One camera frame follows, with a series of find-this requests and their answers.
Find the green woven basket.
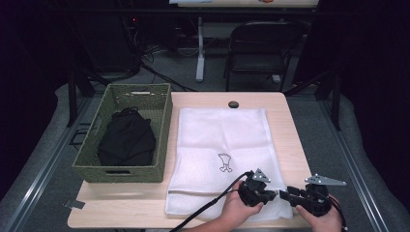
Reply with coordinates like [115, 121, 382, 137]
[72, 82, 174, 184]

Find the black folding chair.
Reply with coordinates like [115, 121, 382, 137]
[223, 20, 308, 93]

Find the black metal stand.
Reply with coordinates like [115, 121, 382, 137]
[283, 69, 342, 131]
[66, 69, 110, 129]

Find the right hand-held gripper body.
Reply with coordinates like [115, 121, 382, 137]
[298, 173, 347, 218]

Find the left hand-held gripper cable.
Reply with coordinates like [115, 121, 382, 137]
[168, 170, 254, 232]

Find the white mesh laundry bag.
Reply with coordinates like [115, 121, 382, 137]
[164, 106, 294, 222]

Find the person's left hand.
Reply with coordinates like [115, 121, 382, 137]
[221, 181, 265, 226]

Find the right hand-held gripper cable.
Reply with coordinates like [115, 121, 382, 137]
[322, 192, 349, 231]

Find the black garment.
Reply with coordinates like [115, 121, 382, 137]
[97, 106, 158, 167]

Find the person's right hand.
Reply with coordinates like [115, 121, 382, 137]
[295, 196, 343, 232]

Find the tangle of floor cables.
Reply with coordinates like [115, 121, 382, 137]
[141, 43, 168, 66]

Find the grey tape strip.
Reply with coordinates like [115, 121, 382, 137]
[63, 198, 86, 210]

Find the aluminium rail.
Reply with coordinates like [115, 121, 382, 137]
[317, 96, 388, 232]
[3, 96, 95, 232]

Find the thin black cable loop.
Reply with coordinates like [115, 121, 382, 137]
[69, 122, 95, 146]

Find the thick black floor cable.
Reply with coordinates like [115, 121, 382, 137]
[139, 62, 197, 93]

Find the white desk leg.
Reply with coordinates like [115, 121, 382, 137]
[195, 16, 206, 83]

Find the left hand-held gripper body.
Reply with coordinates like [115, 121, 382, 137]
[237, 168, 272, 207]

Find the hand-held gripper cable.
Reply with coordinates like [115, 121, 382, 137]
[168, 170, 254, 232]
[322, 192, 349, 231]

